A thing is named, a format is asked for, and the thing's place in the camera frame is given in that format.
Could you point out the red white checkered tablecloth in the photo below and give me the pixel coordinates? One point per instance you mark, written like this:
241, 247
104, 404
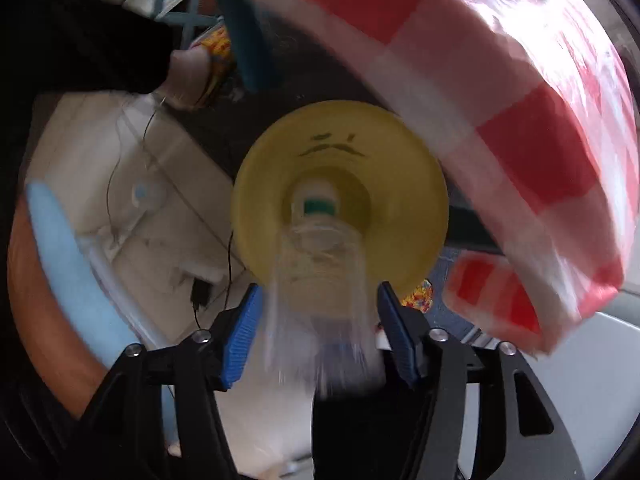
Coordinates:
527, 105

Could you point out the clear plastic bottle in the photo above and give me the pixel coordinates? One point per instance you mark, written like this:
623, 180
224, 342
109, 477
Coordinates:
320, 319

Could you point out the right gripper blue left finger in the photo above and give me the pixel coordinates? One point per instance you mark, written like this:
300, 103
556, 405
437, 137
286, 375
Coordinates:
146, 391

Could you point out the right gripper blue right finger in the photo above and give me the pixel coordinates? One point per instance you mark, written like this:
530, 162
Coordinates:
520, 434

